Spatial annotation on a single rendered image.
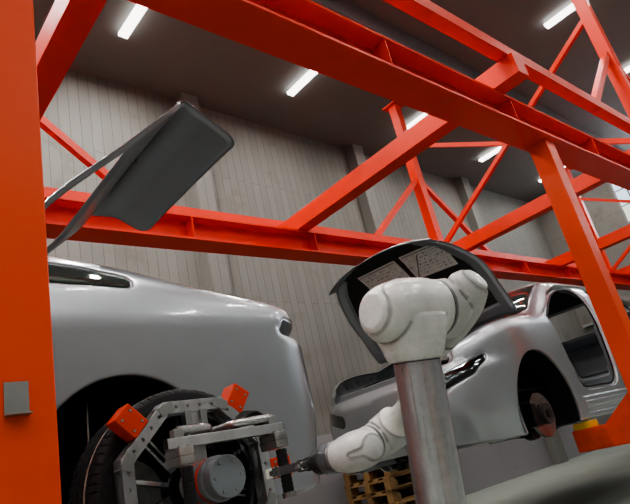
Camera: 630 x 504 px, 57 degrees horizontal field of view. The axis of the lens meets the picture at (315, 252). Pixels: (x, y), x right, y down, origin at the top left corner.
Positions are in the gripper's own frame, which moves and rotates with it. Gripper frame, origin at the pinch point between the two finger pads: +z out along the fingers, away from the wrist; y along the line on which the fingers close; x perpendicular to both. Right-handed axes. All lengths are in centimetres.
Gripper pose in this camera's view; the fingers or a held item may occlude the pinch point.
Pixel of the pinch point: (285, 470)
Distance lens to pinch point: 197.0
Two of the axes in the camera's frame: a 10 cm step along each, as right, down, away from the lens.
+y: 7.5, 0.8, 6.6
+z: -6.3, 4.1, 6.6
